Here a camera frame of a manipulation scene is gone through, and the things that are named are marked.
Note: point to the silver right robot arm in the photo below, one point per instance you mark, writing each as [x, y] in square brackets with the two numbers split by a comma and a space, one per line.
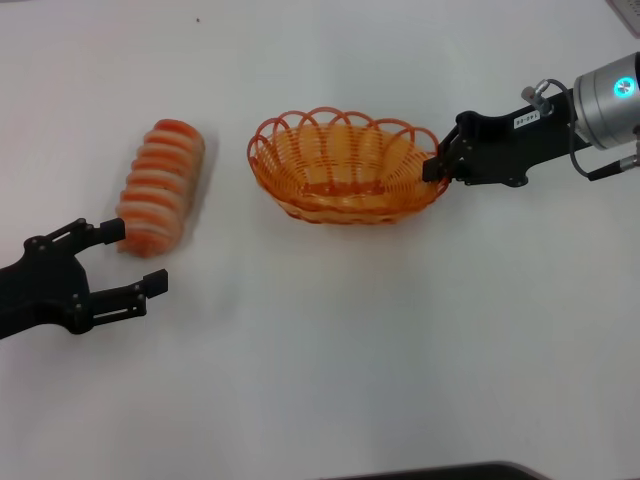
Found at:
[605, 115]

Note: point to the sliced orange-crust bread loaf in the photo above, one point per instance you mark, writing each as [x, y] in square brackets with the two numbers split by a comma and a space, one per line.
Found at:
[160, 190]

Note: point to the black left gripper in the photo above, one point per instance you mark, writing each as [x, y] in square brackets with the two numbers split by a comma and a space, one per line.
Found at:
[45, 285]

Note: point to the orange woven plastic basket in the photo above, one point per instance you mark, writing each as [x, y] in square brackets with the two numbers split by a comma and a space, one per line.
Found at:
[350, 200]

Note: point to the grey perforated panel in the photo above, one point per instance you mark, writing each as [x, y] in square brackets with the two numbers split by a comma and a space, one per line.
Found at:
[631, 12]

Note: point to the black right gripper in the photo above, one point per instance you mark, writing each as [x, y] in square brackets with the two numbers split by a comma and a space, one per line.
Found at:
[505, 150]

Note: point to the dark curved robot base edge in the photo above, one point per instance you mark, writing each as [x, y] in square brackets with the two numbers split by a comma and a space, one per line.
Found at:
[475, 472]

